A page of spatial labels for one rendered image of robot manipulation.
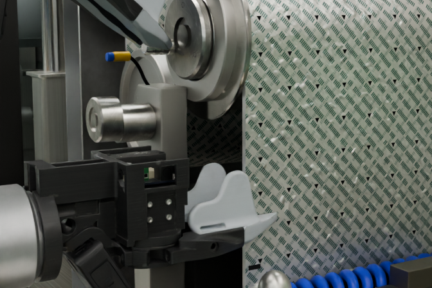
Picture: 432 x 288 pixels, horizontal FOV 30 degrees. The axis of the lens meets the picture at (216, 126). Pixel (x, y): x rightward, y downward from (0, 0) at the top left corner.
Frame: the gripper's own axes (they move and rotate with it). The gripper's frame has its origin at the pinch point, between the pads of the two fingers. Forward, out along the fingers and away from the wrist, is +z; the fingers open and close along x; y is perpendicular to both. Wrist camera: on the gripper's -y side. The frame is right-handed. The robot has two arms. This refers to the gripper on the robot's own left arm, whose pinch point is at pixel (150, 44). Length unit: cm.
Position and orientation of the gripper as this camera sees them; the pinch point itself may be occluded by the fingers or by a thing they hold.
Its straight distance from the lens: 71.0
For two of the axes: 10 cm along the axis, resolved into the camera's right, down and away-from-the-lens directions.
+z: 6.7, 5.7, 4.7
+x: -5.0, -1.2, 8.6
